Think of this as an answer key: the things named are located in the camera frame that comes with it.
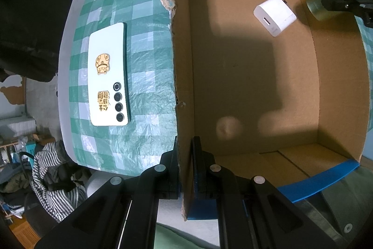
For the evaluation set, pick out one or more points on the black chair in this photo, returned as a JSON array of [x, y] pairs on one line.
[[35, 18]]

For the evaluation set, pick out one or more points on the white smartphone with gold stickers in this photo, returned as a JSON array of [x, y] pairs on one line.
[[107, 42]]

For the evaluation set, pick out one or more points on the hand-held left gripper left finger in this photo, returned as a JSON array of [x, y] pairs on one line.
[[170, 176]]

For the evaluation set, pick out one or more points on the striped grey white cloth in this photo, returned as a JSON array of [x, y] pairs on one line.
[[55, 202]]

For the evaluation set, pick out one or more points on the cardboard box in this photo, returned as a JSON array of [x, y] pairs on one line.
[[247, 77]]

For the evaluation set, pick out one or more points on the white square wall charger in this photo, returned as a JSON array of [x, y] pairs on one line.
[[275, 15]]

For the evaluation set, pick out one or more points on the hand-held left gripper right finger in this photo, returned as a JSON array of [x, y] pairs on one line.
[[201, 163]]

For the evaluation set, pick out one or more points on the green checkered tablecloth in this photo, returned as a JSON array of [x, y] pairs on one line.
[[145, 62]]

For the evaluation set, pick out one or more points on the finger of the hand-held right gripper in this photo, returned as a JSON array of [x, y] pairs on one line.
[[349, 5]]

